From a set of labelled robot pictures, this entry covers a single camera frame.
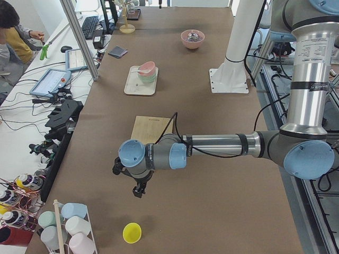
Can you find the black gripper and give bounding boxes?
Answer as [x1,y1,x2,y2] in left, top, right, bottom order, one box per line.
[112,157,153,198]

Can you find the small pink bowl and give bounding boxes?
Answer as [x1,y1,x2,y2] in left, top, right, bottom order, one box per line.
[138,61,156,76]

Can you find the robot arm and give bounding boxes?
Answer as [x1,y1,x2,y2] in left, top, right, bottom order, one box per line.
[112,1,338,197]

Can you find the green bowl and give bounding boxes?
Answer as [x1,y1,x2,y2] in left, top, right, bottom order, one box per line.
[138,72,157,84]

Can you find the large pink ribbed bowl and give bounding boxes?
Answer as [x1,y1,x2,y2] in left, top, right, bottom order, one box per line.
[181,29,205,49]

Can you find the yellow plastic cup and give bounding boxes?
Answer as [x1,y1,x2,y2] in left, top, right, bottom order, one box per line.
[122,222,142,244]

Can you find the bamboo cutting board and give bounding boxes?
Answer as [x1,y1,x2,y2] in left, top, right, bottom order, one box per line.
[131,116,170,144]

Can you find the blue cup on rack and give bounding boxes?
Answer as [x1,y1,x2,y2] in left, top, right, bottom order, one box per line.
[61,203,87,219]

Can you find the white cup on rack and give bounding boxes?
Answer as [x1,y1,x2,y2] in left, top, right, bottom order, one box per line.
[65,216,91,236]

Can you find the wooden white cup rack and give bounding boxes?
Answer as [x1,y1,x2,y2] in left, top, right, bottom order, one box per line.
[43,200,98,253]

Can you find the pink cup on rack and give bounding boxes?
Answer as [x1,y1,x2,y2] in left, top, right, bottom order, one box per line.
[69,232,95,254]

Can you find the black tool holder stand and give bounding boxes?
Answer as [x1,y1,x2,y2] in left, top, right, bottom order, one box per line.
[29,99,84,203]

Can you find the green cup on rack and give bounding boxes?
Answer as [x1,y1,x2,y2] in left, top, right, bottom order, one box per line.
[38,211,57,229]

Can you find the cream bunny tray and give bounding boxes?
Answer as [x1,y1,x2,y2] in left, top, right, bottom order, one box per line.
[124,66,158,96]

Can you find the grey cup on rack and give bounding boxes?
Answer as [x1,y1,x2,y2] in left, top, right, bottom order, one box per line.
[40,226,59,250]

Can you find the yellow paint bottle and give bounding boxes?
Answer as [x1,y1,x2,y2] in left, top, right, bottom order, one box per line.
[16,174,43,191]

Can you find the white paint bottle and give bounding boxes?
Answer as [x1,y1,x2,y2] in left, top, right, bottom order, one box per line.
[3,211,29,228]

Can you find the teach pendant near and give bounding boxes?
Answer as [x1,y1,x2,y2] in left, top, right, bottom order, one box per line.
[29,68,72,97]

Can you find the teach pendant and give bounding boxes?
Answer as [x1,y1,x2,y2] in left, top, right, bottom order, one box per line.
[65,49,87,71]
[29,68,72,97]

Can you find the grey cloth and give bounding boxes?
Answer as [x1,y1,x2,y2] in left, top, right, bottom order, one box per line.
[108,46,128,59]

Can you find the teach pendant far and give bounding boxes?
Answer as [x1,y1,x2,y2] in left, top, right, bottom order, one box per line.
[65,49,87,71]

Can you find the black power adapter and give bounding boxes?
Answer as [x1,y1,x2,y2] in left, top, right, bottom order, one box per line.
[92,30,105,49]

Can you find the black computer mouse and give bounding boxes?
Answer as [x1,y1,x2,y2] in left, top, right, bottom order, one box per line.
[60,46,72,53]

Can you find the wooden mug tree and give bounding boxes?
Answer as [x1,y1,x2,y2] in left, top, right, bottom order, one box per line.
[114,0,135,34]

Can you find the black keyboard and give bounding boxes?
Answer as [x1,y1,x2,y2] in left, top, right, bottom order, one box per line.
[81,16,99,40]

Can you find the dark tray on table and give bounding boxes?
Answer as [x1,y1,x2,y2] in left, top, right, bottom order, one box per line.
[127,9,141,21]

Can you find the person in yellow shirt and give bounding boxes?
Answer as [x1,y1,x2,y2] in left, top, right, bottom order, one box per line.
[1,1,44,86]

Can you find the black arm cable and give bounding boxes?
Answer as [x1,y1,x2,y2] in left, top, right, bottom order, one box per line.
[156,0,289,159]

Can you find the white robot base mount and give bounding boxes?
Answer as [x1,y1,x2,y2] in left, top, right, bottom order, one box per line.
[210,0,265,94]

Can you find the green handled grabber tool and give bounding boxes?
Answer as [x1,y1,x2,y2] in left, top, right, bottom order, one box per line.
[39,23,69,61]

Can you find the aluminium frame post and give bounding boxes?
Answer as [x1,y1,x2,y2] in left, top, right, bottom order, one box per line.
[60,0,99,81]

